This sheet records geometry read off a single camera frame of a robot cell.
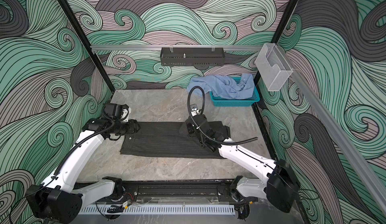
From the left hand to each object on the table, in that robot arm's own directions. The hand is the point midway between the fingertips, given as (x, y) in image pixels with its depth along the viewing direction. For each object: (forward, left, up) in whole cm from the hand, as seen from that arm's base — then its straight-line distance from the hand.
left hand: (136, 126), depth 78 cm
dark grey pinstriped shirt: (+2, -11, -20) cm, 23 cm away
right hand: (+4, -29, +3) cm, 30 cm away
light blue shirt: (+41, -55, -10) cm, 70 cm away
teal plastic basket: (+27, -67, -11) cm, 73 cm away
